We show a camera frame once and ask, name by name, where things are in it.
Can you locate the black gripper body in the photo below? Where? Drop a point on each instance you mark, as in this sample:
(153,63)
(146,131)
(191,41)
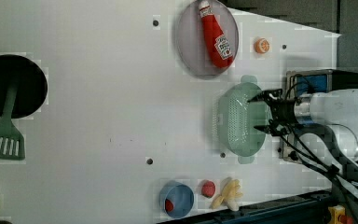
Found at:
(282,113)

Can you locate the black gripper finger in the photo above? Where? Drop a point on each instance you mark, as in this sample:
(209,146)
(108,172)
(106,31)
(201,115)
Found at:
(264,129)
(264,96)

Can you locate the mint green strainer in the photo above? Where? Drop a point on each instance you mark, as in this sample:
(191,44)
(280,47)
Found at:
(237,118)

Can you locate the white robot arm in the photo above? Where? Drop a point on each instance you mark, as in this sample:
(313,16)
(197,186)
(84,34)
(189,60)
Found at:
(337,111)

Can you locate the black toaster oven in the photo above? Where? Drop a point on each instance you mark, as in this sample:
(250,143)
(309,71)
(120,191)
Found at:
(299,83)

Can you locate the orange slice toy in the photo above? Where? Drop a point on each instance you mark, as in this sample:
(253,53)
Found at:
(261,45)

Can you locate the red ketchup bottle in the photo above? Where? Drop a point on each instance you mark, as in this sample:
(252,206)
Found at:
(216,43)

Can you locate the yellow banana toy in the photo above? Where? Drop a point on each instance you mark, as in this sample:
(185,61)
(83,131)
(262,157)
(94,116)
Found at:
(229,195)

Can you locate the red toy strawberry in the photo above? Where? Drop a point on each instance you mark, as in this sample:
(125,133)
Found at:
(208,189)

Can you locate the grey round plate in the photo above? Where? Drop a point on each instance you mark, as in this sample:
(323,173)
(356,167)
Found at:
(190,39)

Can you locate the yellow emergency stop box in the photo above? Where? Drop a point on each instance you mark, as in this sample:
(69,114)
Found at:
(338,215)

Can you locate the blue bowl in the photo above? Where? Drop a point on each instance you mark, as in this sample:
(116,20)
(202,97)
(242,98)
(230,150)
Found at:
(182,197)

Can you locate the red toy in bowl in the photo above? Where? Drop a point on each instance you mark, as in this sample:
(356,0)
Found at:
(168,206)

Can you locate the green spatula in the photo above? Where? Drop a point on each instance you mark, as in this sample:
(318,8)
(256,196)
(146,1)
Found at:
(11,140)

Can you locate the black cylinder cup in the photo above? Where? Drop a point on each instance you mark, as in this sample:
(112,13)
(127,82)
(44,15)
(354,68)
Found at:
(5,222)

